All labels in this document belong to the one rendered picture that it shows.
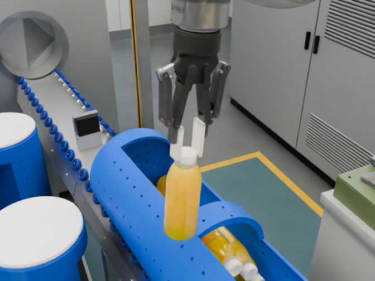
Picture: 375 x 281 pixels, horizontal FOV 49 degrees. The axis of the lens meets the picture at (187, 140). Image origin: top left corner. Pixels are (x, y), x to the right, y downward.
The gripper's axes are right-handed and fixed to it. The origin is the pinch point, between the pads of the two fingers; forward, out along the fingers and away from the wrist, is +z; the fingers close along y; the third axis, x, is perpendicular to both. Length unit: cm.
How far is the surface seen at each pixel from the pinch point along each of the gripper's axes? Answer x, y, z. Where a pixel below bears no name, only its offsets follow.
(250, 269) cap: 5.6, -16.8, 34.0
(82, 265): -105, -11, 130
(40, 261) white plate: -29, 22, 45
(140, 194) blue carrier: -21.0, -1.4, 26.3
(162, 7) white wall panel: -463, -241, 76
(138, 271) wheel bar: -22, -2, 54
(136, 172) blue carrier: -28.0, -3.6, 24.3
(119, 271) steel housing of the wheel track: -31, 0, 61
